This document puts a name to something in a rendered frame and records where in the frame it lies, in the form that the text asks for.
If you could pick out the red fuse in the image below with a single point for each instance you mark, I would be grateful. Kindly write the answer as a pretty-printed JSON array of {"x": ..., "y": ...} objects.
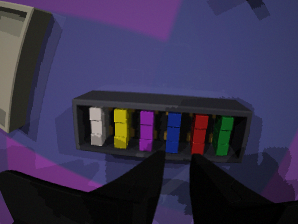
[{"x": 197, "y": 139}]

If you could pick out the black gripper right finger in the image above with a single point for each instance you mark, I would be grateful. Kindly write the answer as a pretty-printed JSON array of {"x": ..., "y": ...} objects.
[{"x": 218, "y": 198}]

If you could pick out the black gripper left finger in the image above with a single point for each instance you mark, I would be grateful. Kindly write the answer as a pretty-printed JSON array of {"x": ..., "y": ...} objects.
[{"x": 130, "y": 199}]

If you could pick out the beige square tray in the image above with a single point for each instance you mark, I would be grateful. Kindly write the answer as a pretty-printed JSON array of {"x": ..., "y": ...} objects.
[{"x": 22, "y": 30}]

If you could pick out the purple fuse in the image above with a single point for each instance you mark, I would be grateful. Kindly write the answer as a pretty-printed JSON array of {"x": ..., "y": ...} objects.
[{"x": 147, "y": 130}]

